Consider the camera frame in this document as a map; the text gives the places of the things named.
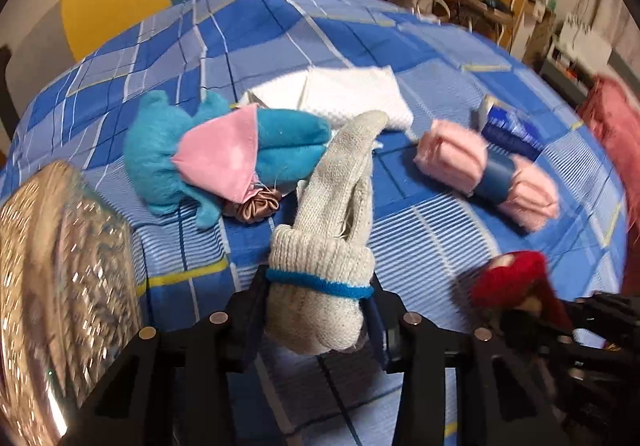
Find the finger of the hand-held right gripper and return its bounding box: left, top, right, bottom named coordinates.
left=500, top=308, right=576, bottom=357

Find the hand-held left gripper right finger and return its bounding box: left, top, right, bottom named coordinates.
left=364, top=276, right=571, bottom=446

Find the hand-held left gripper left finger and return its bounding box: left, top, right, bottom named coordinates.
left=60, top=265, right=274, bottom=446

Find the red knit sock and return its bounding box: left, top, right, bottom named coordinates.
left=470, top=251, right=574, bottom=333

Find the grey knit glove blue band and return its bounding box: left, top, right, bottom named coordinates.
left=265, top=110, right=391, bottom=356

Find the brown satin scrunchie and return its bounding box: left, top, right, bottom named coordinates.
left=222, top=187, right=284, bottom=225

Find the pink towel blue band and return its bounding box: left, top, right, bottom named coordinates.
left=414, top=120, right=561, bottom=233

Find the blue plush toy pink patch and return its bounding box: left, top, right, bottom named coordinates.
left=122, top=91, right=332, bottom=230

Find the blue tissue packet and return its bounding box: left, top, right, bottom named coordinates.
left=472, top=96, right=544, bottom=162

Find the white towel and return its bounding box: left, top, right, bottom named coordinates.
left=237, top=66, right=415, bottom=133

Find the sequined bag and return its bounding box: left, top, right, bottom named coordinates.
left=0, top=161, right=147, bottom=446

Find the blue plaid bed sheet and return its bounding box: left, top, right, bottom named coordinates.
left=0, top=0, right=632, bottom=446

